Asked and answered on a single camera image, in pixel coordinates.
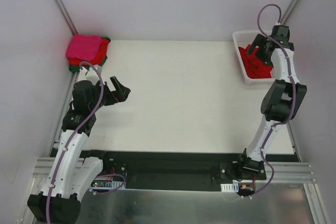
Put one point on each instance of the folded red t shirt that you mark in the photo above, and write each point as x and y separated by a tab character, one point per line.
100	57

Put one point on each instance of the red t shirt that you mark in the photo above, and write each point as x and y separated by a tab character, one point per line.
254	68
100	57

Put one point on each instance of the left grey cable duct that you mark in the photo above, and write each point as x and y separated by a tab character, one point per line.
107	185

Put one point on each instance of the folded green t shirt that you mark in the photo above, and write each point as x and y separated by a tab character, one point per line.
75	69

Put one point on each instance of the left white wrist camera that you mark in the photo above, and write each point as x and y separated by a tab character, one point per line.
93	73

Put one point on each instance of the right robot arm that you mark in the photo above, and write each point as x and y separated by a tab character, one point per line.
280	104

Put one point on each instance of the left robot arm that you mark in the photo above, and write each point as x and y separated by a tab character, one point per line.
59	199

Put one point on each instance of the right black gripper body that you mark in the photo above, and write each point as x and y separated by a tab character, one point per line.
266	48

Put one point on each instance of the white plastic basket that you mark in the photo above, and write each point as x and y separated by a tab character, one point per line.
243	39

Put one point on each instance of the folded pink t shirt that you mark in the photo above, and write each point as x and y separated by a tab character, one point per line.
83	47

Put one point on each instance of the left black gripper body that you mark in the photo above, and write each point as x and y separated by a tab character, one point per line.
111	96

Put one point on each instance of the right grey cable duct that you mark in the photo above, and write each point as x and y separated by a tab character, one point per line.
230	188

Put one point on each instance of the grey cable duct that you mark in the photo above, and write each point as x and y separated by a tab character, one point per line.
230	188
107	185

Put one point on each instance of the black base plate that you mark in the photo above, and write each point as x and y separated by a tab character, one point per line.
174	171

